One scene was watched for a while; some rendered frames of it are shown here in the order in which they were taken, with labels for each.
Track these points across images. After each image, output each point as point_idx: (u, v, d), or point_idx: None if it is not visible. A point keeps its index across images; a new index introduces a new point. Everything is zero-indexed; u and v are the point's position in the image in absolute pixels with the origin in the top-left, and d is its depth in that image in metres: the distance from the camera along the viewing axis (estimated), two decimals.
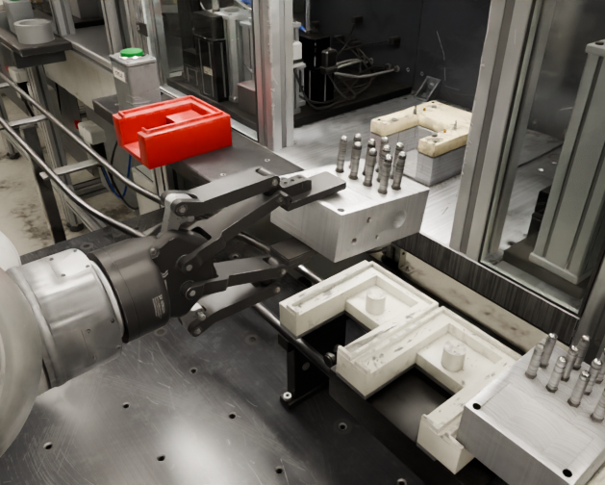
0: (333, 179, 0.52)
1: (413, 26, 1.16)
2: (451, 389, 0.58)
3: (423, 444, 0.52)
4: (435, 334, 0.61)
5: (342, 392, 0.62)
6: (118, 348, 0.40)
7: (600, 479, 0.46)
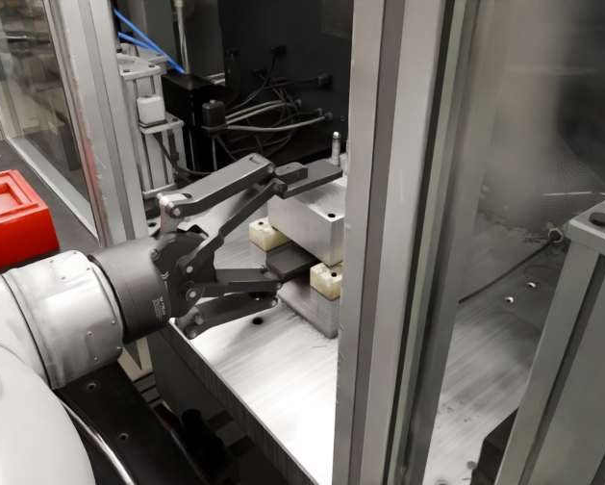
0: (330, 167, 0.51)
1: (345, 63, 0.85)
2: None
3: None
4: None
5: None
6: (119, 350, 0.40)
7: None
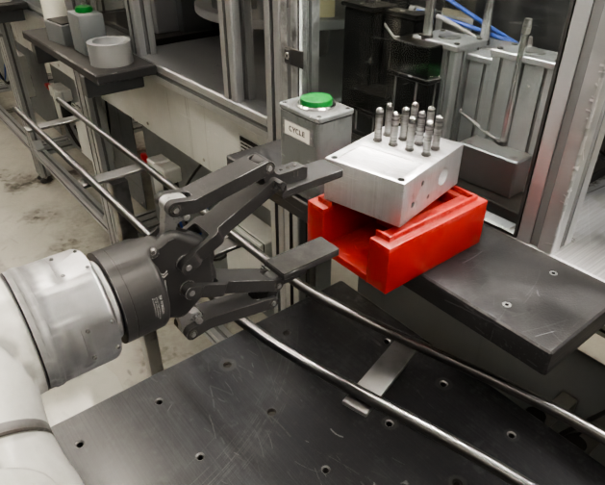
0: (329, 166, 0.51)
1: None
2: None
3: None
4: None
5: None
6: (118, 348, 0.40)
7: None
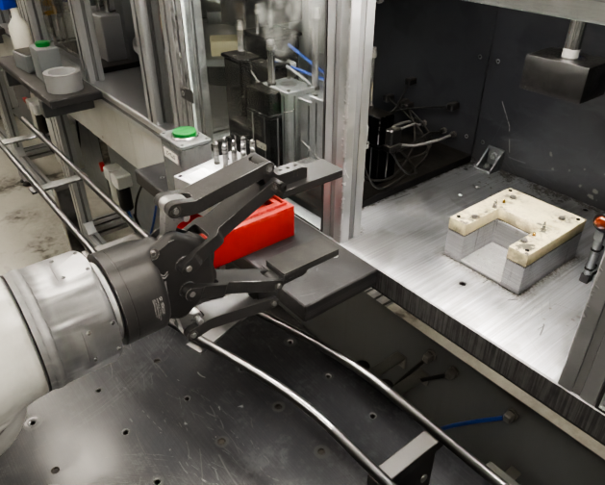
0: (329, 166, 0.51)
1: (474, 93, 1.09)
2: None
3: None
4: None
5: None
6: (119, 350, 0.40)
7: None
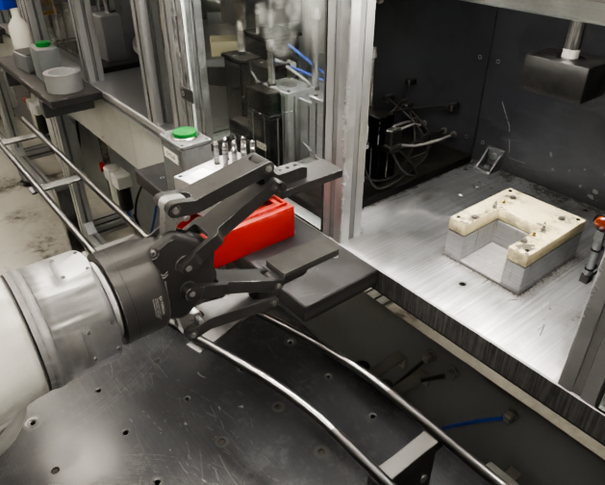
0: (329, 166, 0.51)
1: (474, 93, 1.09)
2: None
3: None
4: None
5: None
6: (118, 349, 0.40)
7: None
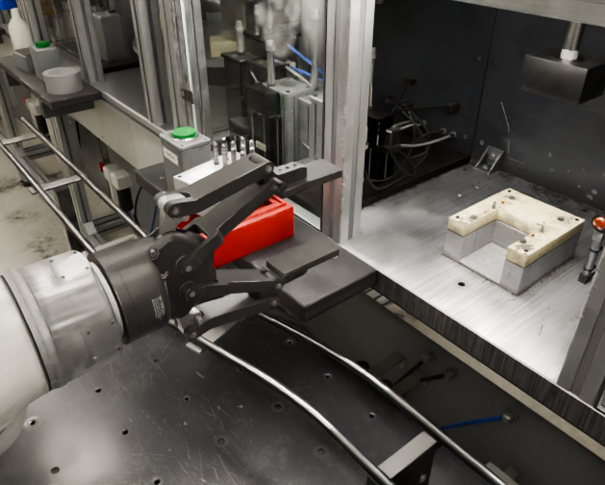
0: (329, 166, 0.51)
1: (473, 94, 1.10)
2: None
3: None
4: None
5: None
6: (118, 349, 0.40)
7: None
